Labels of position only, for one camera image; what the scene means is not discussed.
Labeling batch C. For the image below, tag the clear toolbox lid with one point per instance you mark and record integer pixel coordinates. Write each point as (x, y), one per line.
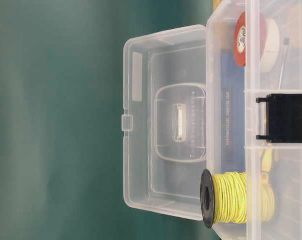
(164, 121)

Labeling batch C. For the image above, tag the blue box inside toolbox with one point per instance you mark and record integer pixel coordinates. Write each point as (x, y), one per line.
(233, 117)

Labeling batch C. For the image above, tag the clear plastic toolbox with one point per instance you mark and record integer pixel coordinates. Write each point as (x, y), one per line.
(286, 180)

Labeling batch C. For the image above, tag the black toolbox latch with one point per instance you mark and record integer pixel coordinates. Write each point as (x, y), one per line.
(283, 118)

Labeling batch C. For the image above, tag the screwdriver with metal shaft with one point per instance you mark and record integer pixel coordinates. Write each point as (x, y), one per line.
(284, 58)

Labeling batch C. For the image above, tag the red tape roll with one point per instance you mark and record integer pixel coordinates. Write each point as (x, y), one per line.
(240, 35)

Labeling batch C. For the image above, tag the white tape roll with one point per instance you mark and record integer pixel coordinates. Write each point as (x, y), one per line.
(272, 46)

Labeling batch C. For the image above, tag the yellow wire spool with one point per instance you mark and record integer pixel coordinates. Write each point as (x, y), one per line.
(223, 198)

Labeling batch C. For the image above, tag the yellow handled pliers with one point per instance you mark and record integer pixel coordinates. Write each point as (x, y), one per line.
(269, 160)

